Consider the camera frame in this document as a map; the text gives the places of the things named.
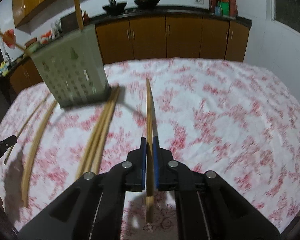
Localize wooden chopstick group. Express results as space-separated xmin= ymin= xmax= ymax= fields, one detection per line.
xmin=90 ymin=86 xmax=120 ymax=174
xmin=77 ymin=86 xmax=120 ymax=176
xmin=75 ymin=88 xmax=115 ymax=179

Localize yellow detergent bottle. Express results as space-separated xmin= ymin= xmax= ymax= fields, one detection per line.
xmin=0 ymin=61 xmax=10 ymax=76

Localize floral pink tablecloth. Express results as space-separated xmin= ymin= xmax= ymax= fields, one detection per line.
xmin=0 ymin=57 xmax=300 ymax=240

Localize green basin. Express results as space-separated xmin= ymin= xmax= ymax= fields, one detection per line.
xmin=26 ymin=41 xmax=41 ymax=54

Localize green perforated utensil holder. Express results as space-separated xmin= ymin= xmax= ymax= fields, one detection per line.
xmin=31 ymin=25 xmax=111 ymax=108

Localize orange plastic bag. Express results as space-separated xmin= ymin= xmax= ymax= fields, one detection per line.
xmin=40 ymin=30 xmax=52 ymax=44

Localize black countertop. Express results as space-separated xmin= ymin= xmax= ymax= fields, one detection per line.
xmin=0 ymin=4 xmax=253 ymax=86

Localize wooden lower cabinets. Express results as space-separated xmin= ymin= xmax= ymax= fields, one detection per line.
xmin=12 ymin=14 xmax=251 ymax=102

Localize black wok left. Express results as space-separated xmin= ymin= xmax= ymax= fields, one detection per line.
xmin=102 ymin=0 xmax=127 ymax=15

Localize green bottle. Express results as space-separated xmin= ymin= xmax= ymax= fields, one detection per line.
xmin=219 ymin=1 xmax=230 ymax=18

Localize black wok with lid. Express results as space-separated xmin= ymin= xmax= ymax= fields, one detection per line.
xmin=134 ymin=0 xmax=160 ymax=7

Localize red plastic bag on wall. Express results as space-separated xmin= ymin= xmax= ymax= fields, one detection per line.
xmin=4 ymin=29 xmax=15 ymax=49

